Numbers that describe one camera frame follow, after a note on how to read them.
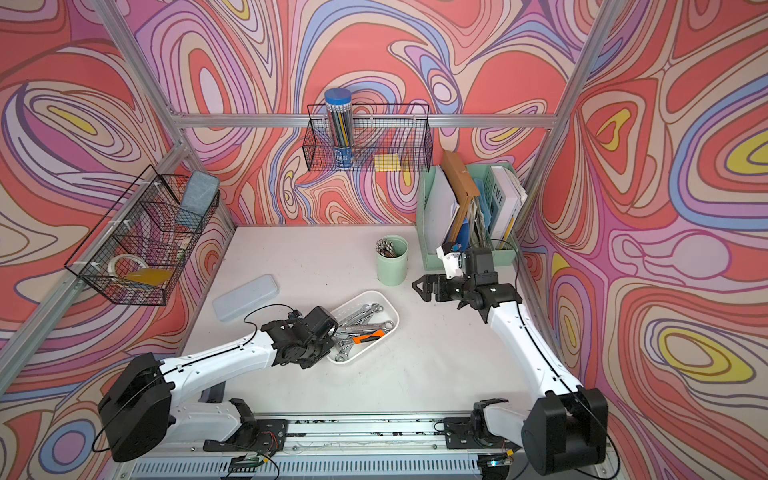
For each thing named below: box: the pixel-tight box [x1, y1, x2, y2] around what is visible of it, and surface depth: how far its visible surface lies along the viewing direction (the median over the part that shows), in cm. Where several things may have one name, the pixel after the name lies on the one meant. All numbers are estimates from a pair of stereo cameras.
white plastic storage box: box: [326, 290, 400, 365], surface depth 94 cm
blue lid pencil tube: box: [324, 88, 354, 170], surface depth 78 cm
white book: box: [490, 165, 528, 250], surface depth 99 cm
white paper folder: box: [425, 165, 460, 254], surface depth 104 cm
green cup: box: [376, 235, 409, 287], surface depth 99 cm
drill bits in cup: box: [375, 238, 396, 258], surface depth 93 cm
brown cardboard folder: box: [441, 150, 480, 242], surface depth 92 cm
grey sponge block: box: [181, 170, 220, 216], surface depth 83 cm
